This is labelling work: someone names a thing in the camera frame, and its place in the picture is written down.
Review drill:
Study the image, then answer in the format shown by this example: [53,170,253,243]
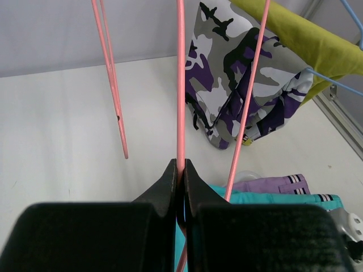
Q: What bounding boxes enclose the white plastic basket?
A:
[234,171,261,183]

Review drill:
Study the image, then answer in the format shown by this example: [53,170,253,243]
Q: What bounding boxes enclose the purple grey camouflage trousers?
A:
[185,1,313,150]

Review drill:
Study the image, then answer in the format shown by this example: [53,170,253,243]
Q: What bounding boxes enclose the teal trousers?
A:
[174,185,344,271]

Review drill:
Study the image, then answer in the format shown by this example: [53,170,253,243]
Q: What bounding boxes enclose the pink wire hanger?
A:
[91,0,129,159]

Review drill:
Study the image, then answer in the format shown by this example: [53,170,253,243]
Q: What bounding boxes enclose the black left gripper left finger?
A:
[1,160,177,271]

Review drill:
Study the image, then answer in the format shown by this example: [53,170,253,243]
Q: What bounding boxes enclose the olive yellow trousers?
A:
[229,0,363,147]

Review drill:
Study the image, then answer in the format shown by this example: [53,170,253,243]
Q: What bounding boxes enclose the blue hanger under olive trousers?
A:
[309,1,362,98]

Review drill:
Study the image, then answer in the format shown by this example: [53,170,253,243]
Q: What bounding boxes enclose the lilac purple trousers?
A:
[233,174,310,194]

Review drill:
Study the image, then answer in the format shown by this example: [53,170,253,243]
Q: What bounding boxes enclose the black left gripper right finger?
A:
[184,160,354,271]

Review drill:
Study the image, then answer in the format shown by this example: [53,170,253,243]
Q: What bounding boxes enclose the right aluminium frame posts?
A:
[302,1,362,157]

